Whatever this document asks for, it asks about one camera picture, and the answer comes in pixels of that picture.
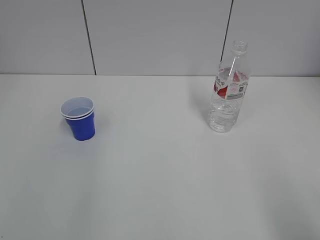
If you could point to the clear water bottle red label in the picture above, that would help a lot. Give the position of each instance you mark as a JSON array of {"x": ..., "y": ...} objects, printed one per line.
[{"x": 229, "y": 88}]

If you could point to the blue paper cup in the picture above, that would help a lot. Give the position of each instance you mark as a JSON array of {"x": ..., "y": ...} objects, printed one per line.
[{"x": 79, "y": 114}]

